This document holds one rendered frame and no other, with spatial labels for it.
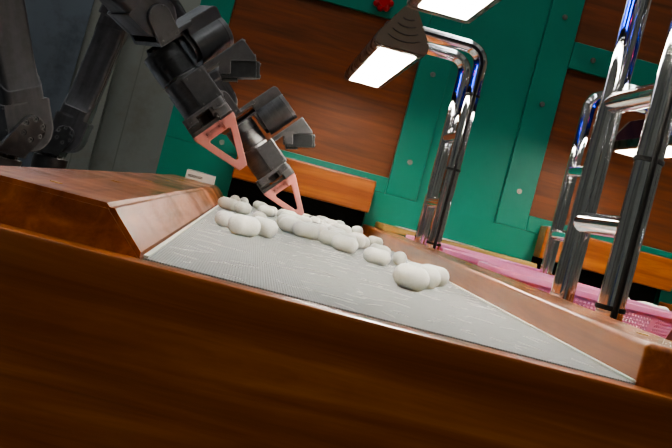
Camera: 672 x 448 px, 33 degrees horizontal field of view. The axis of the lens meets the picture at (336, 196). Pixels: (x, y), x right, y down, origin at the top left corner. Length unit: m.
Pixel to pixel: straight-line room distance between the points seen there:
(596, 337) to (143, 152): 8.90
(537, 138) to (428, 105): 0.25
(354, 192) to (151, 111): 7.26
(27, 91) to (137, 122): 8.11
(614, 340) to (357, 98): 1.79
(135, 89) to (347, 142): 7.20
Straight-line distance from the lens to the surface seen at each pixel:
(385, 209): 2.49
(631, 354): 0.73
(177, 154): 2.48
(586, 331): 0.82
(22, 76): 1.53
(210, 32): 1.66
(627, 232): 0.99
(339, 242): 1.41
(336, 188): 2.42
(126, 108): 9.63
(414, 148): 2.50
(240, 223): 1.15
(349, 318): 0.65
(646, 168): 1.00
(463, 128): 1.94
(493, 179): 2.54
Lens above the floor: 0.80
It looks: level
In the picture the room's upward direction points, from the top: 15 degrees clockwise
